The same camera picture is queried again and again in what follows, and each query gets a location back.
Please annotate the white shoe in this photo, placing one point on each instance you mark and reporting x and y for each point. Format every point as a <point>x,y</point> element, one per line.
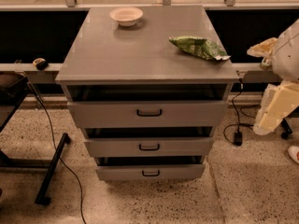
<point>293,152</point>

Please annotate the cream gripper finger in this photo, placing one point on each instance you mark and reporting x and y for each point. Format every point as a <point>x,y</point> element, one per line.
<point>263,49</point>

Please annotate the grey top drawer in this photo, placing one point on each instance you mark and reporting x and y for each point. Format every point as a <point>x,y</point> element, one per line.
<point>147,114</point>

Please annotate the black table stand left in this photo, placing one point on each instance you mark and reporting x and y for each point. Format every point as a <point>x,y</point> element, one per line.
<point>6,113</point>

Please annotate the green chip bag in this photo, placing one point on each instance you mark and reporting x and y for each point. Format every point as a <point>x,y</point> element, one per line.
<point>200,47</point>

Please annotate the white bowl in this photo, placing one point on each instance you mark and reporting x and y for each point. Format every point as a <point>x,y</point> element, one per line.
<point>126,16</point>

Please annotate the grey middle drawer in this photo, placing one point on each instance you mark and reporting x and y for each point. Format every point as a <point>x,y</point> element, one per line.
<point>148,147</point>

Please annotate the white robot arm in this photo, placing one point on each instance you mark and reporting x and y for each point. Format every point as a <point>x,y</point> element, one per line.
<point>282,54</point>

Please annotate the black rolling stand right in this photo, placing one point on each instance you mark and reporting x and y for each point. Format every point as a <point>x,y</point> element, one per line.
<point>287,129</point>

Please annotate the grey drawer cabinet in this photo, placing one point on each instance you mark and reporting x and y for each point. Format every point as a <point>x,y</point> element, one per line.
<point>110,63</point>

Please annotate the grey drawer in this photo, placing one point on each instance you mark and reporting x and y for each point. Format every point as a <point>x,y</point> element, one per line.
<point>147,114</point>
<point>148,147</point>
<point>150,172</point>

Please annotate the small clear bottle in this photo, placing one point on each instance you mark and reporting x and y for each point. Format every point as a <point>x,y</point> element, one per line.
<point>265,63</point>

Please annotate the grey bottom drawer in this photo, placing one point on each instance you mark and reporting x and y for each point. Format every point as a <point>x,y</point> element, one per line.
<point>150,172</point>

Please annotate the black tape measure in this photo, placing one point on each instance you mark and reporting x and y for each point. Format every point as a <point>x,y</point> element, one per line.
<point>40,63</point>

